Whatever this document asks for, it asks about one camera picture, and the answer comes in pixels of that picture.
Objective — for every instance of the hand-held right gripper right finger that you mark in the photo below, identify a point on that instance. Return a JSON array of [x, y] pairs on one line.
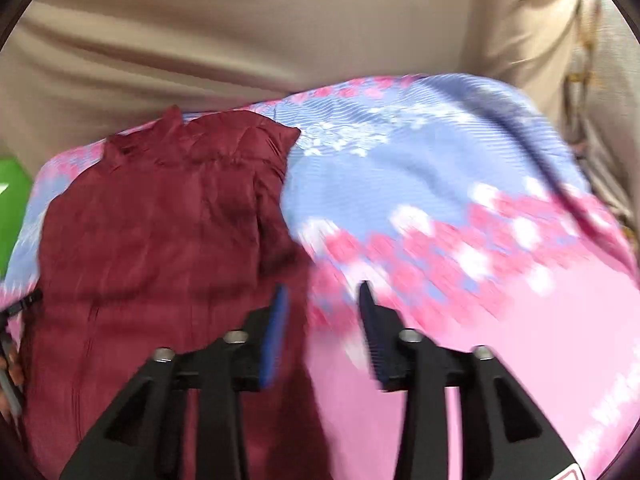
[[374, 332]]

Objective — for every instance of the beige curtain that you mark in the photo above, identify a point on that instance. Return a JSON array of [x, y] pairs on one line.
[[275, 35]]

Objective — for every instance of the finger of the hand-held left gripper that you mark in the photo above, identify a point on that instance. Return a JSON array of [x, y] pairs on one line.
[[24, 303]]

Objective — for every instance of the person's left hand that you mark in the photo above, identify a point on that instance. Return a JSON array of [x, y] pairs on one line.
[[15, 372]]

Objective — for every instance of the green plush cushion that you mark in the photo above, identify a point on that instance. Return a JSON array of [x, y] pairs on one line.
[[11, 210]]

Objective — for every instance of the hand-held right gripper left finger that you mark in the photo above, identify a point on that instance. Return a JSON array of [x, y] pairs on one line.
[[272, 335]]

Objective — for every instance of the pink floral bed sheet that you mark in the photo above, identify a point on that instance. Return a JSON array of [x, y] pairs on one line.
[[450, 200]]

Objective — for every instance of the maroon quilted puffer jacket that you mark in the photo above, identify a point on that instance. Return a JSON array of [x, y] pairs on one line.
[[150, 260]]

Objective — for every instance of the white floral cloth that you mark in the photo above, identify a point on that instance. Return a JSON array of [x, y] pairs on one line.
[[595, 110]]

